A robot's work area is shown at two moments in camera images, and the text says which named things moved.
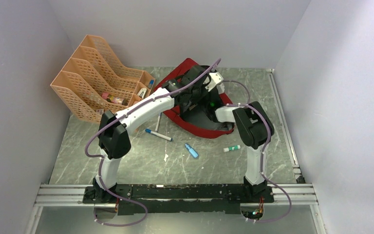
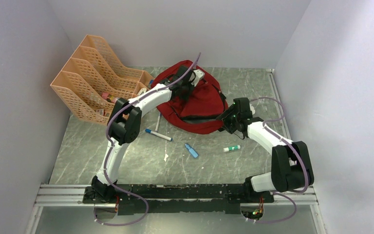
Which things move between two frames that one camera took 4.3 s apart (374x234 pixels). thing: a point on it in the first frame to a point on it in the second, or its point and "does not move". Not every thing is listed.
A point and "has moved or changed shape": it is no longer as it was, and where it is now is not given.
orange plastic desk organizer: x=93 y=81 does not move
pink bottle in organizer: x=108 y=97 does not move
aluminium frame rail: x=286 y=195 does not move
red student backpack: x=200 y=122 has moved or changed shape
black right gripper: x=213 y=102 to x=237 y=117
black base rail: x=202 y=199 does not move
